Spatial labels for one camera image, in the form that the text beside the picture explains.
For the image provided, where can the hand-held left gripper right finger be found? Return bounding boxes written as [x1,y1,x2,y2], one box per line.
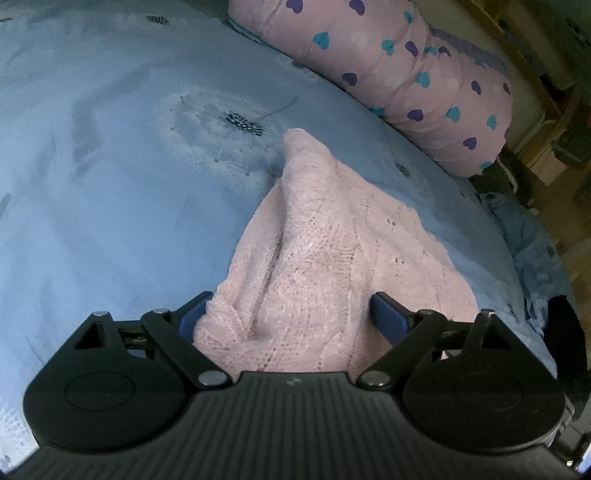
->
[358,292,525,387]

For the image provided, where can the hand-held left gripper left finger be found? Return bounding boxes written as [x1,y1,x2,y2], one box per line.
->
[69,291,230,388]

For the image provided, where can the pink knitted cardigan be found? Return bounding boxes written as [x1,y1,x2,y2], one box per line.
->
[191,128,481,374]

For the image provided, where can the blue dandelion-print bedsheet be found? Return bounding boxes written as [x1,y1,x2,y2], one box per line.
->
[0,2,573,467]

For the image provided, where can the pink heart-print rolled quilt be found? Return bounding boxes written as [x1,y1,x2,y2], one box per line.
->
[228,0,514,177]

